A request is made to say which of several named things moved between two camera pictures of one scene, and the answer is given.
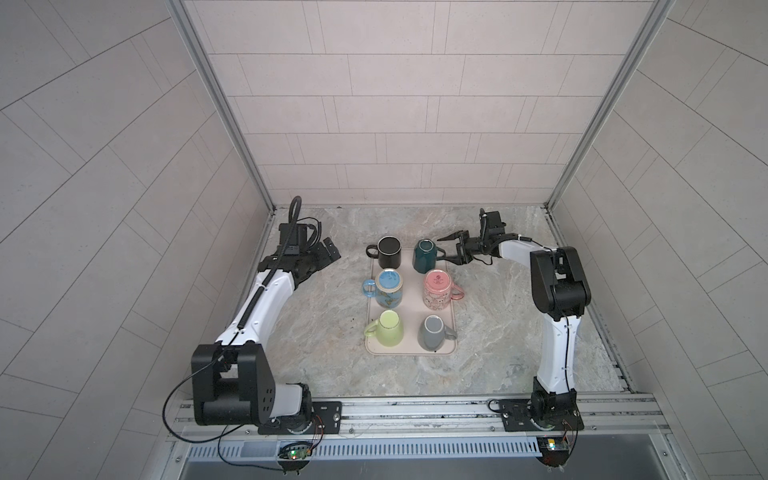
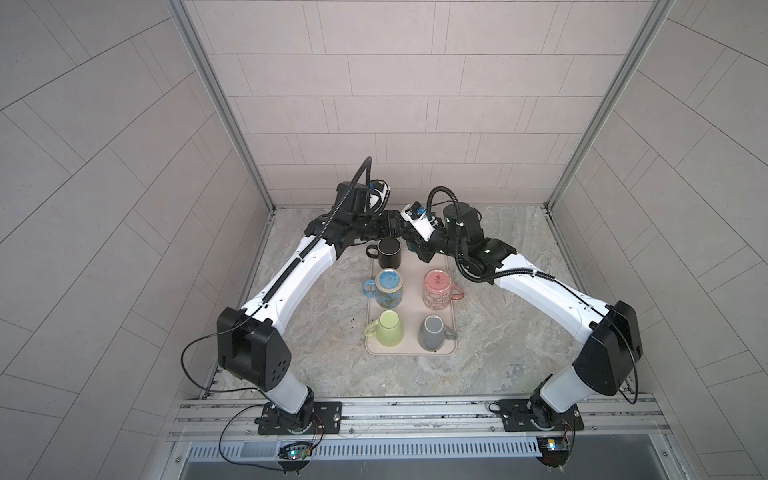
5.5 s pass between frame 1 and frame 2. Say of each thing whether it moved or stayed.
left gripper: moved
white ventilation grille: stayed
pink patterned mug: stayed
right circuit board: stayed
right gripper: moved
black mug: stayed
